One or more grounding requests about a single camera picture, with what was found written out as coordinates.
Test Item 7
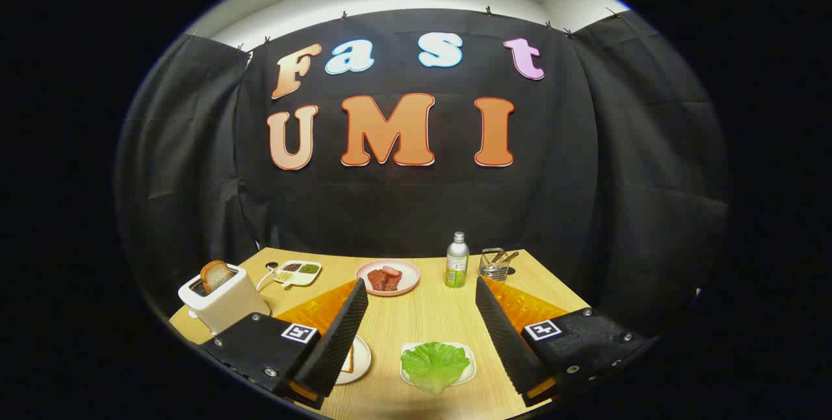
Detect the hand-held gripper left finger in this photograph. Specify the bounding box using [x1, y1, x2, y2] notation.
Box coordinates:
[198, 278, 370, 411]

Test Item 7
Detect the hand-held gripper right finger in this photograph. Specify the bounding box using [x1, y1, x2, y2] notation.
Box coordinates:
[474, 276, 651, 408]

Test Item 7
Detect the green lettuce leaf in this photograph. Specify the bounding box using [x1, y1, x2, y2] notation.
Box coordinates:
[400, 341, 471, 395]

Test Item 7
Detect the toasted bread slice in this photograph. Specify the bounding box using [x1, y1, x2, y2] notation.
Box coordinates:
[200, 260, 236, 295]

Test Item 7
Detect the round white plate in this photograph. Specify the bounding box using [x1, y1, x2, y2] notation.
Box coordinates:
[335, 335, 372, 386]

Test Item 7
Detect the square white plate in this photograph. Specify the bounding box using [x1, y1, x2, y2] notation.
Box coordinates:
[399, 341, 476, 388]

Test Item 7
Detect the brown cooked meat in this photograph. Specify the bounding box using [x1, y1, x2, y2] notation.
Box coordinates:
[367, 267, 402, 292]

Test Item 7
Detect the white divided tray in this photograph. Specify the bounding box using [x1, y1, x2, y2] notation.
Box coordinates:
[273, 260, 322, 289]

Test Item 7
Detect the pink plate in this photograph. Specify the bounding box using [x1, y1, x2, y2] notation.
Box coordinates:
[356, 259, 421, 296]

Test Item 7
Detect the green label drink bottle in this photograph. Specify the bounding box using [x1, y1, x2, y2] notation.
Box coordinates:
[445, 232, 470, 288]

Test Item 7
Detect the cream white toaster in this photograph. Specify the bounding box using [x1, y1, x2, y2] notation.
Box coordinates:
[178, 263, 271, 335]

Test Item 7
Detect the black backdrop cloth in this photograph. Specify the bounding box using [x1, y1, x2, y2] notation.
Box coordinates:
[116, 9, 729, 343]

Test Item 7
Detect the wire utensil basket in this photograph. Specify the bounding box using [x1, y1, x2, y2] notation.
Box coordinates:
[479, 248, 511, 281]

